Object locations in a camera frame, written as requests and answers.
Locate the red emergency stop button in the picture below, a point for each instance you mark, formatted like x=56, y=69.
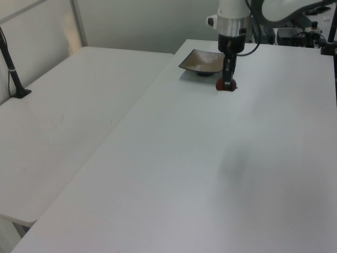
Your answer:
x=315, y=25

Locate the black control box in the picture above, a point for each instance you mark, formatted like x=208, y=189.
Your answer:
x=291, y=37

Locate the square dark ceramic plate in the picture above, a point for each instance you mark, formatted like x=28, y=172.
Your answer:
x=200, y=61

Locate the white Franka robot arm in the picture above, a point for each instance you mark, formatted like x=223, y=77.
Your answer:
x=233, y=15

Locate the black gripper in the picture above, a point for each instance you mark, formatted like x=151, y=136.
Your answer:
x=231, y=43

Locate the black clamp stand pole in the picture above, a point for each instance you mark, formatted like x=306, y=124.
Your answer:
x=329, y=39

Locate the grey partition frame post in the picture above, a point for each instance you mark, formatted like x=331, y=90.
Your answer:
x=80, y=23

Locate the small round brown food item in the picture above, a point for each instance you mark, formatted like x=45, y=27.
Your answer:
x=218, y=86

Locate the black camera stand pole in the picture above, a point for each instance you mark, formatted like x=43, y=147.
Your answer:
x=13, y=73

